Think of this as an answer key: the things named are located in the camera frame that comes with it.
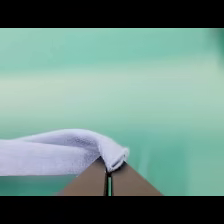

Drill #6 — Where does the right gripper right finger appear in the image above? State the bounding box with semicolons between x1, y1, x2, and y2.
111;161;164;197

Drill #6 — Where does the white garment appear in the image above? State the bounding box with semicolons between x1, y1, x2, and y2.
0;128;130;177

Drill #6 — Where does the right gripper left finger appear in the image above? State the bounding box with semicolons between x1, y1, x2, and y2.
57;156;109;197

